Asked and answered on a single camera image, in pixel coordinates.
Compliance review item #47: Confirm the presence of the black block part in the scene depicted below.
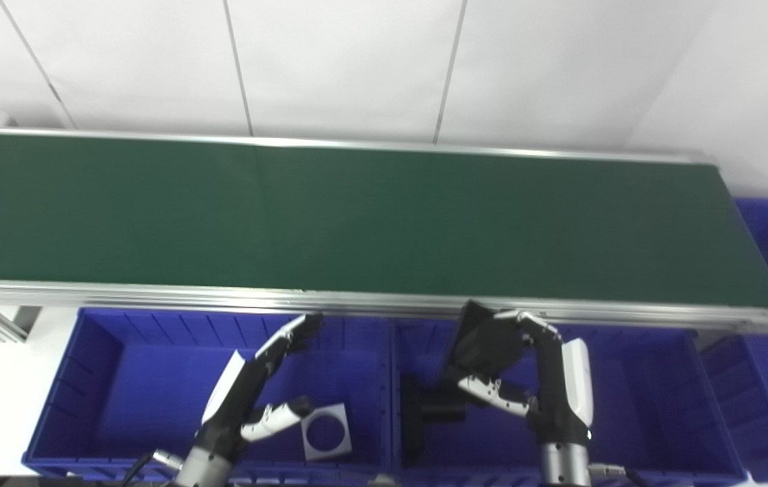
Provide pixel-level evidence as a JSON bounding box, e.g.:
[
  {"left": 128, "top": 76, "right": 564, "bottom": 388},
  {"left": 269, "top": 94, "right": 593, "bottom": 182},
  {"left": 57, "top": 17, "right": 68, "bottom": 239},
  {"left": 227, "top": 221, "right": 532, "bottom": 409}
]
[{"left": 401, "top": 375, "right": 469, "bottom": 469}]

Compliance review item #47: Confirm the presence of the grey plate with round hole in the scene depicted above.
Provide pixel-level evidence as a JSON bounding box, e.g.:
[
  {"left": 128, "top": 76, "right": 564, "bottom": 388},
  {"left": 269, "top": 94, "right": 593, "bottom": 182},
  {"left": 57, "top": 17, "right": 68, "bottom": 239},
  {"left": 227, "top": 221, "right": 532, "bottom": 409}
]
[{"left": 301, "top": 403, "right": 352, "bottom": 462}]

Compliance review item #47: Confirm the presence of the green conveyor belt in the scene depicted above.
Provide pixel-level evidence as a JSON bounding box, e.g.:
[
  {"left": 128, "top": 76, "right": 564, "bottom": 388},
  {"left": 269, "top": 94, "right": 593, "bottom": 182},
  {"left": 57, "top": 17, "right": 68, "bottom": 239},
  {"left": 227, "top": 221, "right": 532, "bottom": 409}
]
[
  {"left": 0, "top": 132, "right": 768, "bottom": 309},
  {"left": 0, "top": 126, "right": 768, "bottom": 335}
]

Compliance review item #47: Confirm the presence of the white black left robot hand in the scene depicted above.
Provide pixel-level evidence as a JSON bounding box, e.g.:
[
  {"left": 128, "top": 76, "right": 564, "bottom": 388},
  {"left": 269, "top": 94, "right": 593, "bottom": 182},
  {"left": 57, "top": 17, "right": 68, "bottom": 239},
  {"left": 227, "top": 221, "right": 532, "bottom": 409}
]
[{"left": 198, "top": 312, "right": 324, "bottom": 457}]

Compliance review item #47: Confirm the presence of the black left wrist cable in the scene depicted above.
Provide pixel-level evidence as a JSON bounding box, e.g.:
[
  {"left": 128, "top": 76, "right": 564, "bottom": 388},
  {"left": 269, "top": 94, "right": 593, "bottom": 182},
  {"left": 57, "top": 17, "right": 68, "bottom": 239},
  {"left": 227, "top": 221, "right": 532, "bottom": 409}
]
[{"left": 119, "top": 449, "right": 183, "bottom": 487}]

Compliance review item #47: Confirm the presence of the black block with cylinder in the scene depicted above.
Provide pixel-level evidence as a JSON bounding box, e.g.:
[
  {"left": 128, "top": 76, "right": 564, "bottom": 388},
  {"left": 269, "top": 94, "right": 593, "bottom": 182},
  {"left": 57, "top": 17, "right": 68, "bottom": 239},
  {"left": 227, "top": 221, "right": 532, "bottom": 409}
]
[{"left": 441, "top": 300, "right": 535, "bottom": 392}]

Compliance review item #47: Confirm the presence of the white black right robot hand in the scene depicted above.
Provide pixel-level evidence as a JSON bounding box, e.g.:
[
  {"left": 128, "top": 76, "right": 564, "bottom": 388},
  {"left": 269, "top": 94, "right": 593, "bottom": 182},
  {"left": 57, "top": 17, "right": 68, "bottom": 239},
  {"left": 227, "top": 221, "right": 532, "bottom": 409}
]
[{"left": 455, "top": 310, "right": 593, "bottom": 447}]

